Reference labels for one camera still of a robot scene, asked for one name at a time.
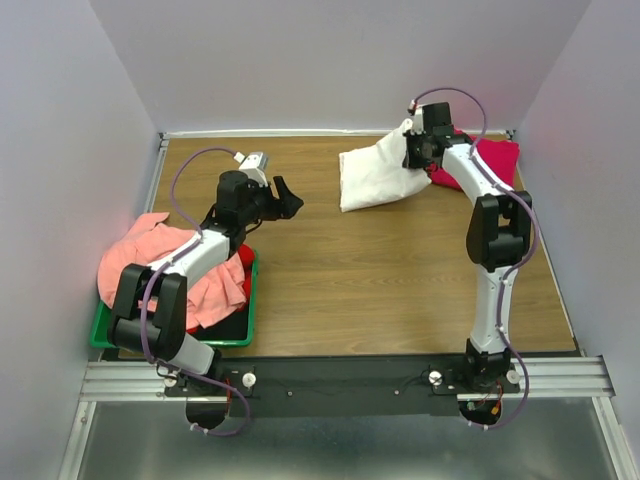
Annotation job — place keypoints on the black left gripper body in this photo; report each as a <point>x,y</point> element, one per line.
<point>262,203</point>

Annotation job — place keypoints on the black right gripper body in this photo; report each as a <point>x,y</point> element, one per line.
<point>414,153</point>

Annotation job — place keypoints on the white printed t-shirt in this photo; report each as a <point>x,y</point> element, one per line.
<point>375,175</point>

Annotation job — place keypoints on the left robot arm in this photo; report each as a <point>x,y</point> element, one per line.
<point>223,231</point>

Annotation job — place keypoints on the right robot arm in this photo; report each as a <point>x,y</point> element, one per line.
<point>499,238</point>

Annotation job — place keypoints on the red t-shirt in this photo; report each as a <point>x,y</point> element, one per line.
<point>247,265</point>

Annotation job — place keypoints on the folded magenta t-shirt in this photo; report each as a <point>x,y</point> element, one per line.
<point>500,156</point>

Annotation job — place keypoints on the salmon pink t-shirt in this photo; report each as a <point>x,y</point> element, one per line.
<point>148,240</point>

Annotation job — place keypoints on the green plastic bin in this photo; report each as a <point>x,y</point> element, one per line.
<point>230,340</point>

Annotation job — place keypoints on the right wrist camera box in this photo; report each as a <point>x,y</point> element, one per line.
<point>414,124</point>

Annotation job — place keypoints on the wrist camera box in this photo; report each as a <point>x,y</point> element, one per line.
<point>414,124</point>
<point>254,167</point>

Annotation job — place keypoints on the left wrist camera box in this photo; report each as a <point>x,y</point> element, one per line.
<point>254,167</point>

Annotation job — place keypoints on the aluminium table edge rail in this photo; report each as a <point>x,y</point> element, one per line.
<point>156,172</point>

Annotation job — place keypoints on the aluminium front frame rail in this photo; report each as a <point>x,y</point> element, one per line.
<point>131,382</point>

